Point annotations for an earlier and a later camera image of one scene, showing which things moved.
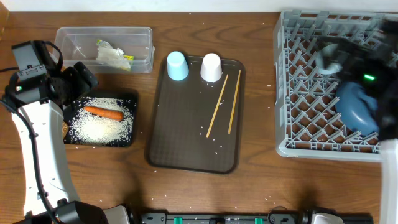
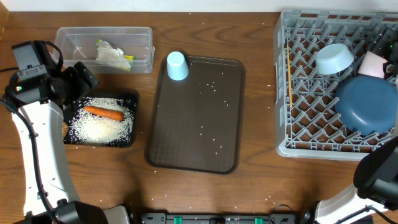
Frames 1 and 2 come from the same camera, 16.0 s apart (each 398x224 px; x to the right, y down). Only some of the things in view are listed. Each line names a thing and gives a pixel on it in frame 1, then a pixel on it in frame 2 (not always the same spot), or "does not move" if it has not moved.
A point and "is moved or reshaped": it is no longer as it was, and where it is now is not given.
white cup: x=211 y=68 is moved or reshaped
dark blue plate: x=357 y=109 does not move
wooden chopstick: x=217 y=107 -> x=289 y=74
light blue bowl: x=328 y=59 does not move
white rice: x=85 y=127 does not move
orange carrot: x=105 y=113 does not move
